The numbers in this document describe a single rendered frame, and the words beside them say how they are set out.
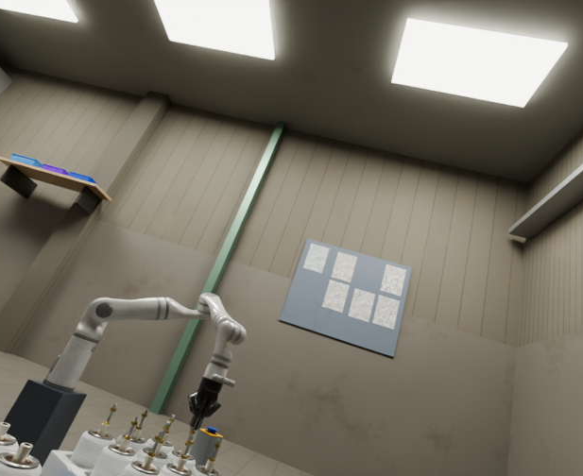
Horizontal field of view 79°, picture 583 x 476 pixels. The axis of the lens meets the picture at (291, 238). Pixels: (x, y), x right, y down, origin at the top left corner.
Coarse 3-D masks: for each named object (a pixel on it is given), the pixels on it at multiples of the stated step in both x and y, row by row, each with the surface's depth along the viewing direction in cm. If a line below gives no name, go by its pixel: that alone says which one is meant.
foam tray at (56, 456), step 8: (48, 456) 100; (56, 456) 98; (64, 456) 99; (48, 464) 98; (56, 464) 96; (64, 464) 95; (72, 464) 96; (48, 472) 96; (56, 472) 95; (64, 472) 93; (72, 472) 92; (80, 472) 93; (88, 472) 95
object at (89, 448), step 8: (80, 440) 100; (88, 440) 99; (96, 440) 100; (104, 440) 101; (112, 440) 104; (80, 448) 99; (88, 448) 99; (96, 448) 99; (72, 456) 99; (80, 456) 98; (88, 456) 98; (96, 456) 99; (80, 464) 97; (88, 464) 97
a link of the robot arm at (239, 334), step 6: (222, 318) 135; (228, 318) 135; (216, 324) 135; (234, 324) 129; (234, 330) 127; (240, 330) 129; (234, 336) 127; (240, 336) 128; (234, 342) 128; (240, 342) 128
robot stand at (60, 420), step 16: (32, 384) 117; (16, 400) 115; (32, 400) 115; (48, 400) 114; (64, 400) 117; (80, 400) 125; (16, 416) 113; (32, 416) 113; (48, 416) 112; (64, 416) 119; (16, 432) 111; (32, 432) 111; (48, 432) 114; (64, 432) 121; (32, 448) 109; (48, 448) 116
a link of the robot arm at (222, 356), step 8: (224, 328) 126; (232, 328) 127; (216, 336) 128; (224, 336) 124; (216, 344) 126; (224, 344) 124; (216, 352) 124; (224, 352) 124; (216, 360) 122; (224, 360) 123
